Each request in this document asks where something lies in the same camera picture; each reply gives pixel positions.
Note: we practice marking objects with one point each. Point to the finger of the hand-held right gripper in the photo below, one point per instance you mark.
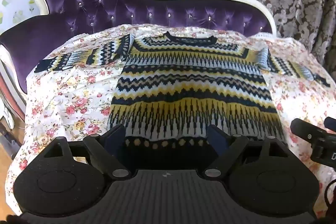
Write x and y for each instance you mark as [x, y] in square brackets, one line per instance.
[305, 129]
[331, 124]

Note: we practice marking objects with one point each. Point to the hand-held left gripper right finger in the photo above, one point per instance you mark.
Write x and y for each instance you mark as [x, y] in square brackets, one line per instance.
[215, 138]

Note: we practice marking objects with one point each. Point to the yellow navy patterned knit sweater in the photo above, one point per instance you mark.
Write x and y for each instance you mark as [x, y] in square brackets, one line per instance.
[189, 87]

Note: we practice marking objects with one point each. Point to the purple tufted sofa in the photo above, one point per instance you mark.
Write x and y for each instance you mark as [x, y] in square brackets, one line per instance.
[105, 3]

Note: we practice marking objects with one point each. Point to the floral print blanket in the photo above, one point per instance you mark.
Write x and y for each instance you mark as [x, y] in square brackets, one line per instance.
[73, 98]

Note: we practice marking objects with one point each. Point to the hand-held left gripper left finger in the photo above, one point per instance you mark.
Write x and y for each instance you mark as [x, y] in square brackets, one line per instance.
[116, 136]

